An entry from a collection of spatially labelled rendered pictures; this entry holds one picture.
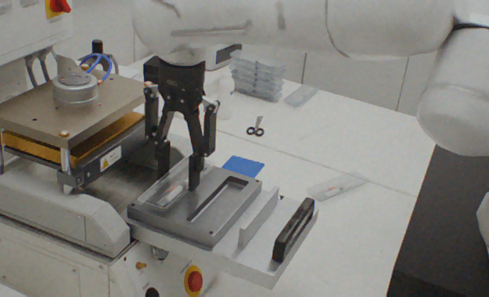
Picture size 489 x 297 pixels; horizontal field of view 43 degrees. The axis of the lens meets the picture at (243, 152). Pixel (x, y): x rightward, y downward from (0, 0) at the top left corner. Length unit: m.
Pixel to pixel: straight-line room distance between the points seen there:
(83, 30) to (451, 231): 1.25
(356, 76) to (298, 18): 2.97
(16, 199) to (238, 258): 0.40
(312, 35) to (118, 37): 1.49
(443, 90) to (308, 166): 1.10
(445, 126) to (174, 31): 0.36
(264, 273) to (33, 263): 0.43
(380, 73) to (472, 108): 2.98
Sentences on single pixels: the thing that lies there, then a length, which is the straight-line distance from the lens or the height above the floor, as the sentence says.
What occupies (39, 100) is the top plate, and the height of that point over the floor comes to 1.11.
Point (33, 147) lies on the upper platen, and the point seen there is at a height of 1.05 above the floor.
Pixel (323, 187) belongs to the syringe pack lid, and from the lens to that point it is 1.59.
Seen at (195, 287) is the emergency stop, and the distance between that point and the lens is 1.21.
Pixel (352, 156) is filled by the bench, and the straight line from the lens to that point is 1.80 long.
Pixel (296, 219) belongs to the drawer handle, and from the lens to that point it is 1.03.
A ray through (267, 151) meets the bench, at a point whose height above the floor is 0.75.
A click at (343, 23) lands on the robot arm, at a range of 0.66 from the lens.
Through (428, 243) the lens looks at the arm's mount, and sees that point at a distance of 1.29.
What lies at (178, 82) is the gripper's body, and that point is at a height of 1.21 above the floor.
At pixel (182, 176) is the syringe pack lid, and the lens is 1.12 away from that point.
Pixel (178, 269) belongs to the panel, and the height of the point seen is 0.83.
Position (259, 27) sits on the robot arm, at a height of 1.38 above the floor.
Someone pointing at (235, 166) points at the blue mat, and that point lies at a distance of 1.67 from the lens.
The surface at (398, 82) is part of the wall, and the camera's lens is 3.59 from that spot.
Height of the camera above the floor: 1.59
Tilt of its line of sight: 29 degrees down
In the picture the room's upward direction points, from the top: 6 degrees clockwise
